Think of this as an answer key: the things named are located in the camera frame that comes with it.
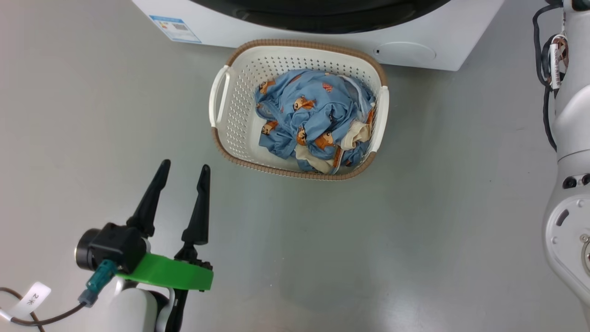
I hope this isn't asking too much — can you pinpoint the white front-load washing machine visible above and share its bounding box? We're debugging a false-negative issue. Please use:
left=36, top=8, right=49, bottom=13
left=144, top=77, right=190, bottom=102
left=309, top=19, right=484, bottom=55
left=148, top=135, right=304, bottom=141
left=131, top=0, right=505, bottom=71

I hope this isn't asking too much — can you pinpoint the white cable tag arm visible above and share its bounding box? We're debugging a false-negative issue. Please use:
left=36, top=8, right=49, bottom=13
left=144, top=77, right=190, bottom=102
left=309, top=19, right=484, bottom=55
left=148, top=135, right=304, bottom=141
left=9, top=282, right=52, bottom=321
left=549, top=34, right=569, bottom=90

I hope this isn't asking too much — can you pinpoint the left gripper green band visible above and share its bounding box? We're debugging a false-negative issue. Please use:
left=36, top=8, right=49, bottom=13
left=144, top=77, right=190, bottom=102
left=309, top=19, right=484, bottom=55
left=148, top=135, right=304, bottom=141
left=118, top=159, right=214, bottom=291

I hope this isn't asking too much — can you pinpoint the white cable tag left arm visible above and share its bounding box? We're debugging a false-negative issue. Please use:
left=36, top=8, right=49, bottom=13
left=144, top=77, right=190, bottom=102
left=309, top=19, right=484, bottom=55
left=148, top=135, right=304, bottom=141
left=9, top=282, right=52, bottom=321

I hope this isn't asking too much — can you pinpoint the left camera cable teal plug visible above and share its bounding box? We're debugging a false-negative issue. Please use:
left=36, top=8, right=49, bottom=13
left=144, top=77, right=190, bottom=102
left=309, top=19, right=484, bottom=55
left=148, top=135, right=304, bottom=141
left=0, top=259, right=118, bottom=332

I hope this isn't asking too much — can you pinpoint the white basket with brown rim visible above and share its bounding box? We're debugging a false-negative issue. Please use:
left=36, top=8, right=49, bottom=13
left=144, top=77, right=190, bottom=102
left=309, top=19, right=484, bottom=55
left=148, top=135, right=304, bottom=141
left=209, top=39, right=390, bottom=181

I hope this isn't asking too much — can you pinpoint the black-rimmed glass washer door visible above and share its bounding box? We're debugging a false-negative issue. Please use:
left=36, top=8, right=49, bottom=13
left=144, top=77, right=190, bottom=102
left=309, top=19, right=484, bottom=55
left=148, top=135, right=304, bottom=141
left=189, top=0, right=452, bottom=35

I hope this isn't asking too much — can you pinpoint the blue bear print garment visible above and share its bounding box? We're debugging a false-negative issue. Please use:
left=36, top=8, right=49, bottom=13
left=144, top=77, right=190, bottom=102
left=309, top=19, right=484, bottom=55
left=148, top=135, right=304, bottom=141
left=255, top=69, right=376, bottom=174

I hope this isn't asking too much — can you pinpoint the blue energy label sticker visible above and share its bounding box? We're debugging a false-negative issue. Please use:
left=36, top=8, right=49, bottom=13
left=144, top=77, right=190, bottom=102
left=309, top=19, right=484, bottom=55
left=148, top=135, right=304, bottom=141
left=149, top=15, right=202, bottom=44

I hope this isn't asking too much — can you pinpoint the white cable tag right arm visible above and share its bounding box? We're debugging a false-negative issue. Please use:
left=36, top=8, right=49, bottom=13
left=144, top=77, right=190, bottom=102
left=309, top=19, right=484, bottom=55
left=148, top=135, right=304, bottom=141
left=549, top=34, right=569, bottom=90

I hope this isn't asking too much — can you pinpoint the cream and blue printed garment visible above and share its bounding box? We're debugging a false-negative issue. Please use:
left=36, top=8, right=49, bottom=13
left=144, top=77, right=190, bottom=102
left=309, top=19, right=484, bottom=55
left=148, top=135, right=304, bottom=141
left=295, top=121, right=372, bottom=175

